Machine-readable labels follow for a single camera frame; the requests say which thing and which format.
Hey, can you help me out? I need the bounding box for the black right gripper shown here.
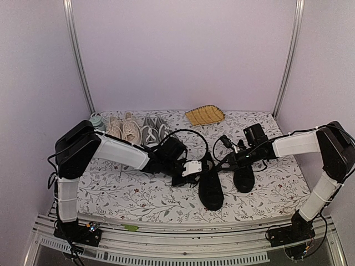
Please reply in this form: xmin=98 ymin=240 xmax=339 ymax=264
xmin=217 ymin=145 xmax=260 ymax=171

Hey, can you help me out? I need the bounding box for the black canvas sneaker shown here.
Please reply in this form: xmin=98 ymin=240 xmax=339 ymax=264
xmin=188 ymin=152 xmax=224 ymax=211
xmin=233 ymin=140 xmax=255 ymax=193

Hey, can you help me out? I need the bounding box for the black front canvas sneaker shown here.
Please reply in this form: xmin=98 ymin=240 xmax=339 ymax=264
xmin=188 ymin=152 xmax=224 ymax=211

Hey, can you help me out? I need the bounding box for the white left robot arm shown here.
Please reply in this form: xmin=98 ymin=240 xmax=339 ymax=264
xmin=48 ymin=120 xmax=202 ymax=245

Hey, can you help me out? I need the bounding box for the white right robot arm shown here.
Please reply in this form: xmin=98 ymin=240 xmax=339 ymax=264
xmin=217 ymin=121 xmax=354 ymax=247

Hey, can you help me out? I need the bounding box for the floral tablecloth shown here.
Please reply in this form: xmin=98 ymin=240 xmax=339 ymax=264
xmin=77 ymin=110 xmax=310 ymax=224

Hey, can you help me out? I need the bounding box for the grey sneaker right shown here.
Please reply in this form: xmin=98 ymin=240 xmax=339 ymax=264
xmin=155 ymin=116 xmax=174 ymax=140

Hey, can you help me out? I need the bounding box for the grey sneaker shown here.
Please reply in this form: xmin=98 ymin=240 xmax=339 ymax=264
xmin=155 ymin=116 xmax=174 ymax=140
xmin=141 ymin=115 xmax=161 ymax=147

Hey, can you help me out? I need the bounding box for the grey sneaker left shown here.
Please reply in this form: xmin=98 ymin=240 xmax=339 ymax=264
xmin=141 ymin=115 xmax=161 ymax=147

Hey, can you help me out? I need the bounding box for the beige sneaker right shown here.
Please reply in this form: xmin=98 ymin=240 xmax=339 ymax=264
xmin=123 ymin=112 xmax=142 ymax=145

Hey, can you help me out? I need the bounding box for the beige sneaker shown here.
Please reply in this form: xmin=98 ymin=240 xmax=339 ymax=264
xmin=123 ymin=112 xmax=142 ymax=145
xmin=106 ymin=116 xmax=125 ymax=139

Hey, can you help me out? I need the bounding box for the woven bamboo tray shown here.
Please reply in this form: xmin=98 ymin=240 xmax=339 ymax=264
xmin=185 ymin=105 xmax=225 ymax=126

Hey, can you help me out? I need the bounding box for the beige sneaker left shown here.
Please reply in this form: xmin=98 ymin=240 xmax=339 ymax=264
xmin=106 ymin=116 xmax=125 ymax=139

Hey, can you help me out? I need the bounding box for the green tape piece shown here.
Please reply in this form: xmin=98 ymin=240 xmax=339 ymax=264
xmin=121 ymin=224 xmax=139 ymax=232

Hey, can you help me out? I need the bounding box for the pale green small jar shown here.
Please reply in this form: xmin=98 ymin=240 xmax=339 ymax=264
xmin=89 ymin=112 xmax=106 ymax=131

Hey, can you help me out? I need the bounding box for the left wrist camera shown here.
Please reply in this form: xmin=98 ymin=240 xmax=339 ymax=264
xmin=181 ymin=161 xmax=202 ymax=177

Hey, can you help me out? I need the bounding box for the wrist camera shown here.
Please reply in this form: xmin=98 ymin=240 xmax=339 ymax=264
xmin=181 ymin=161 xmax=202 ymax=177
xmin=220 ymin=135 xmax=238 ymax=153

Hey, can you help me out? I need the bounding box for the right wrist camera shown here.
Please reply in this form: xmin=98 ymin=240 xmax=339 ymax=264
xmin=220 ymin=135 xmax=238 ymax=153

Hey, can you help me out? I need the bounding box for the aluminium front rail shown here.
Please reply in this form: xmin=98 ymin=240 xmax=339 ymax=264
xmin=24 ymin=214 xmax=350 ymax=265

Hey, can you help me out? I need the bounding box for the aluminium frame post right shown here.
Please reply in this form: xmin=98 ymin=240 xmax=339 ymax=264
xmin=272 ymin=0 xmax=305 ymax=120

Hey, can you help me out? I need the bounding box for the aluminium frame post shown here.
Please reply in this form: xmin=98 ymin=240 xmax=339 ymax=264
xmin=63 ymin=0 xmax=95 ymax=114
xmin=272 ymin=0 xmax=305 ymax=120

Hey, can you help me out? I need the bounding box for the aluminium frame post left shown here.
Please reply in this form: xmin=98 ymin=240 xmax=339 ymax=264
xmin=63 ymin=0 xmax=95 ymax=114

